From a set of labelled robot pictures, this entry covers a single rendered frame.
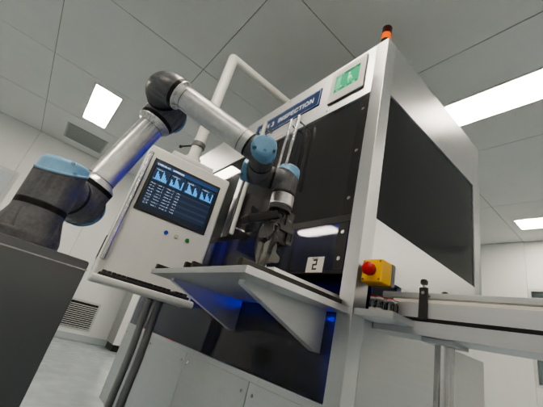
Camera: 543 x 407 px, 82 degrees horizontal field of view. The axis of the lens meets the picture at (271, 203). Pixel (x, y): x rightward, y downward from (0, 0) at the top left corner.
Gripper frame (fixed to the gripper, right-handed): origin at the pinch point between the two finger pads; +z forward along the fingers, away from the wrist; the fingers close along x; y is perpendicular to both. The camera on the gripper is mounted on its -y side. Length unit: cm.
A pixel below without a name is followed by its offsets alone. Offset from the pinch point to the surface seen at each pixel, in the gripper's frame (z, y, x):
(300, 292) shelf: 5.1, 8.1, -10.8
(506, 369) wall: -29, 489, 87
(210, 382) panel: 40, 29, 55
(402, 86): -100, 43, -13
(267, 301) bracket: 9.1, 4.3, -2.3
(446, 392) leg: 20, 44, -33
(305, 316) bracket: 9.1, 20.2, -2.3
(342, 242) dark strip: -18.5, 28.9, -4.2
